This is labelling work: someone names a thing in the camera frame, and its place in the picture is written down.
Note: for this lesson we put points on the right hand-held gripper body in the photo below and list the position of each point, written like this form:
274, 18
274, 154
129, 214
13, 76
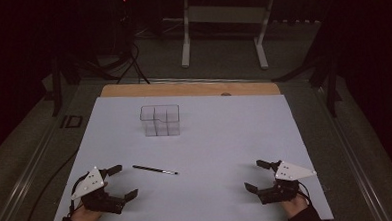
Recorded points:
288, 178

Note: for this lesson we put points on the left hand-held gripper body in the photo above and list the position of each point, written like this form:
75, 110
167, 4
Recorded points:
93, 185

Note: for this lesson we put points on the person's right hand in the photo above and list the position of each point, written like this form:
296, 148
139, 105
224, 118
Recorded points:
295, 206

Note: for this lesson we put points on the person's left hand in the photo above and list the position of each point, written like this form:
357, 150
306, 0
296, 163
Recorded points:
85, 216

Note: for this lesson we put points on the black pen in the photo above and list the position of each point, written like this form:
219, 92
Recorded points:
155, 170

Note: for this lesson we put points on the pale grey table mat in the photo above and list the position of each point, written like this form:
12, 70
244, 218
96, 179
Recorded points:
202, 143

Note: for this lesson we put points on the clear plastic organizer box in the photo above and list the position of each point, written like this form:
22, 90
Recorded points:
160, 120

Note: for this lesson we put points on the black tripod stand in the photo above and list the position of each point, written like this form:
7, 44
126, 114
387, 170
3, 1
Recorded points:
329, 84
58, 86

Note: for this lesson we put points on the white metal stand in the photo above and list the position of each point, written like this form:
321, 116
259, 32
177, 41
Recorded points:
226, 15

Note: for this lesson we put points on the black rectangular floor frame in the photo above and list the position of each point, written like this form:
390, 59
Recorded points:
71, 121

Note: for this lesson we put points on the metal floor rail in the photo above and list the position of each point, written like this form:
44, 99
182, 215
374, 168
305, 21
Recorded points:
352, 150
23, 171

